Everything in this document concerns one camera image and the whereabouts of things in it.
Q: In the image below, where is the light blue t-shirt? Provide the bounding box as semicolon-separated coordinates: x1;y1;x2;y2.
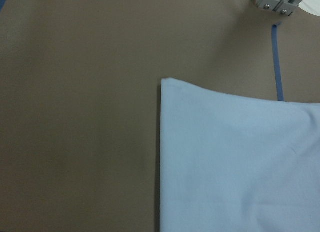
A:
160;78;320;231

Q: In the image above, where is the aluminium frame post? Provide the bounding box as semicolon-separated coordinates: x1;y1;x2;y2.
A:
253;0;302;16

